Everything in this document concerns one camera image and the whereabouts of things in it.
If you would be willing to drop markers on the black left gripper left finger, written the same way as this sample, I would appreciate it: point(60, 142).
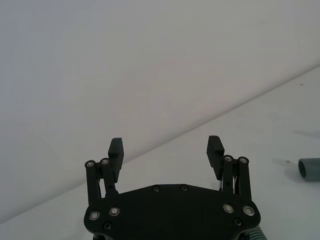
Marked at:
point(115, 155)

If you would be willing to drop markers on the grey plastic tube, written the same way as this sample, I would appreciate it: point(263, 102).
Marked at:
point(311, 170)

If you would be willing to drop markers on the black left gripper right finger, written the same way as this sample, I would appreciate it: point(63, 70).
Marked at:
point(215, 155)

